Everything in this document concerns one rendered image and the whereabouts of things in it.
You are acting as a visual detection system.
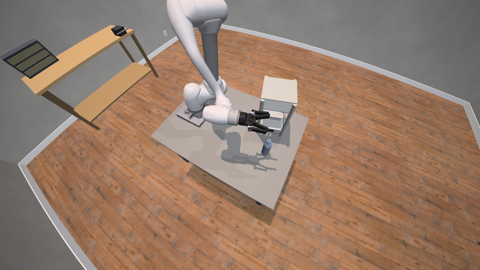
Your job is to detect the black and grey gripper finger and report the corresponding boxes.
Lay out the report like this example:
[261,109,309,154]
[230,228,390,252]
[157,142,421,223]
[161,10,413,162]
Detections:
[250,109,282,121]
[248,119,281,134]

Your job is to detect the blue-grey bottle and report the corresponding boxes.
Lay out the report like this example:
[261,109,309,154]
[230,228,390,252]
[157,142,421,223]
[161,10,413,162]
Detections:
[261,139,272,156]

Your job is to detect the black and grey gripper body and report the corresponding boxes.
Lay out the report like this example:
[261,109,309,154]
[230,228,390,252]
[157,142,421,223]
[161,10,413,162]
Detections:
[238,112,256,126]

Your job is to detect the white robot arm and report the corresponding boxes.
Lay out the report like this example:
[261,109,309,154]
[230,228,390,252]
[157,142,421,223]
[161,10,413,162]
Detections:
[166,0,240,126]

